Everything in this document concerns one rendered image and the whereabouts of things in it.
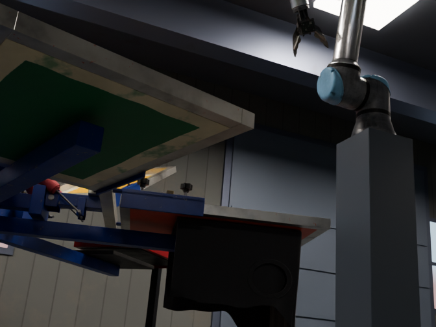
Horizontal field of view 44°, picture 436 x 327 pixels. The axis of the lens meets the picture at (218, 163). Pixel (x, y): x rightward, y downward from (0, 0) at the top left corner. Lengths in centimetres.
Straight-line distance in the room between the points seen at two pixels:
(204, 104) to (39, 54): 34
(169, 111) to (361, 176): 81
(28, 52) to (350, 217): 115
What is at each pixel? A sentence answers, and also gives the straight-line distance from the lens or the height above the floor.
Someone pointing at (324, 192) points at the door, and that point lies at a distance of 574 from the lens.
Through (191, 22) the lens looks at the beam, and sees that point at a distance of 419.
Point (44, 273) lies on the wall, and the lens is 467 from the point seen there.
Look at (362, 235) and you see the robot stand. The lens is 175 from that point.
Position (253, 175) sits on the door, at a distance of 536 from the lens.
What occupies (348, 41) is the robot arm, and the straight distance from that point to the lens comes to 195.
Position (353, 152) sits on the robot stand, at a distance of 187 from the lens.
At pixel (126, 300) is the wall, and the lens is 477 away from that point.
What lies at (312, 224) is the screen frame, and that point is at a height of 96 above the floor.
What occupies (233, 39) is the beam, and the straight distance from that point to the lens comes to 428.
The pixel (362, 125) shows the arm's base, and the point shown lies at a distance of 190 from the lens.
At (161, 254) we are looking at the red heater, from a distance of 333.
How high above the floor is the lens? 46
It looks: 20 degrees up
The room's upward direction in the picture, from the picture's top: 5 degrees clockwise
